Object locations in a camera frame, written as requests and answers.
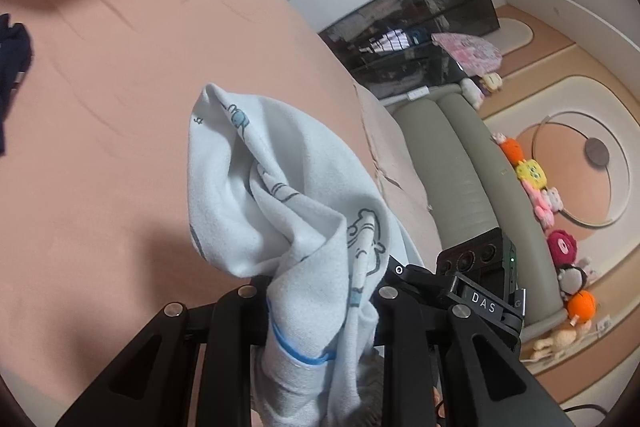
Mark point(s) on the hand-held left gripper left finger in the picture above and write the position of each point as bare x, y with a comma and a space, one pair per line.
250, 317

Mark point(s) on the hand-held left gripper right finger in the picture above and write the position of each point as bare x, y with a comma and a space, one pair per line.
395, 322

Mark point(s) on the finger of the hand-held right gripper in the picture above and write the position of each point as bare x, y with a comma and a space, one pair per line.
420, 282

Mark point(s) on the light blue printed shorts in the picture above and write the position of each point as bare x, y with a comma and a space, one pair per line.
280, 207

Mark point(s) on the navy pants with silver stripes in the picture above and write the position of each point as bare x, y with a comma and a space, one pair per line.
12, 57

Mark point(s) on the person's right hand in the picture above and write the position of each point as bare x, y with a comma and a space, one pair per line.
441, 407

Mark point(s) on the grey-green padded headboard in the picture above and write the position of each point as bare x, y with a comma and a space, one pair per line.
465, 187

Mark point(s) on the magenta plush toy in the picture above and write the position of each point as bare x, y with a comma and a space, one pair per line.
561, 247

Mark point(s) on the pink and white plush toy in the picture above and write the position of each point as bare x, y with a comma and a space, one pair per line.
546, 204

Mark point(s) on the black and white plush toy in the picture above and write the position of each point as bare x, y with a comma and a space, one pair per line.
574, 278

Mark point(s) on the orange plush toy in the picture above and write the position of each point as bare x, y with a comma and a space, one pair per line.
582, 305
512, 151

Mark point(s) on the beige doll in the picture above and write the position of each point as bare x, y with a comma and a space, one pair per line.
560, 338

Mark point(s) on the small pink plush toy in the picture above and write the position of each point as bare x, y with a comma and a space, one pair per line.
498, 138

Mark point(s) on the round grey ceiling lamp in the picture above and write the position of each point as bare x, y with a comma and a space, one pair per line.
597, 152

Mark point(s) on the white power strip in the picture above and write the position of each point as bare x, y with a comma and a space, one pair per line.
417, 94

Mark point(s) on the yellow-haired doll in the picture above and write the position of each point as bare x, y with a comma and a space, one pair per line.
491, 82

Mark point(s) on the pink printed cloth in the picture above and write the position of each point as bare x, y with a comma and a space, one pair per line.
467, 52

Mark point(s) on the pink bed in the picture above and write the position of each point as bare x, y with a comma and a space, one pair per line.
125, 107

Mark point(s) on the dark glass wardrobe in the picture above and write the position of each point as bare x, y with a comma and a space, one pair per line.
425, 17

